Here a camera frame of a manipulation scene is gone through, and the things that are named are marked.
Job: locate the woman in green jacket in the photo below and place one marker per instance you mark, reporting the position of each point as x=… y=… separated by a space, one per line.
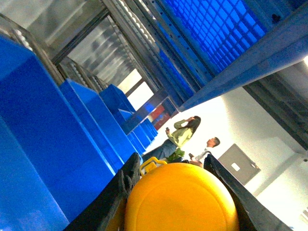
x=184 y=130

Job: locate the blue bin with buttons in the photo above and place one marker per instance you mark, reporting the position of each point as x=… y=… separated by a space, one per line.
x=52 y=136

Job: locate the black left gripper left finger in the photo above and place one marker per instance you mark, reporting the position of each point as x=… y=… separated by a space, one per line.
x=106 y=212

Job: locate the green potted plant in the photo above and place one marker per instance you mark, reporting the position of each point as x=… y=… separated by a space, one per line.
x=178 y=153

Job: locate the blue crate overhead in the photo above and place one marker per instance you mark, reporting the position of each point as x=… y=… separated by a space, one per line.
x=207 y=44

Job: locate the yellow mushroom push button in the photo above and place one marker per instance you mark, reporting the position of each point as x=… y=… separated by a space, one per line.
x=180 y=197

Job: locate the man in white shirt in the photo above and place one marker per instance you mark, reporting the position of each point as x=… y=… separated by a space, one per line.
x=199 y=159

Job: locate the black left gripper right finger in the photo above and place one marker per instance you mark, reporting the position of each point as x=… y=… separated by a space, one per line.
x=252 y=215

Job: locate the grey door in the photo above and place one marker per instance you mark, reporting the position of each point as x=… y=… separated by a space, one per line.
x=239 y=164

